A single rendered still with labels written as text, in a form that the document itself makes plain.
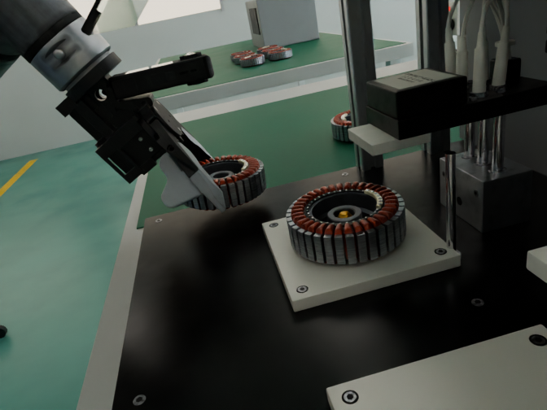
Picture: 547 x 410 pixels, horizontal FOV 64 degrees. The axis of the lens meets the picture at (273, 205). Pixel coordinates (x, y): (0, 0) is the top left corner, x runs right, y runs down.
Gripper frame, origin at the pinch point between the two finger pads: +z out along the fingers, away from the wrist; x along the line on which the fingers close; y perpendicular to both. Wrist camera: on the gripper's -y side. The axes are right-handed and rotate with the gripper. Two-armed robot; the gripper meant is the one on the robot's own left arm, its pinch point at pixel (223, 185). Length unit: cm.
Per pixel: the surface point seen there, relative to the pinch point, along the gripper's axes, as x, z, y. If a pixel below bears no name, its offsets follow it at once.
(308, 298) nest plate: 24.1, 4.1, -3.0
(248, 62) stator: -146, 13, -19
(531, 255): 38.1, -0.6, -15.1
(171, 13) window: -431, -29, -3
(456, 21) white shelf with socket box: -67, 30, -67
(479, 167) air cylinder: 17.2, 9.6, -22.5
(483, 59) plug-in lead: 18.9, -0.1, -26.6
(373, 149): 19.6, -0.5, -15.0
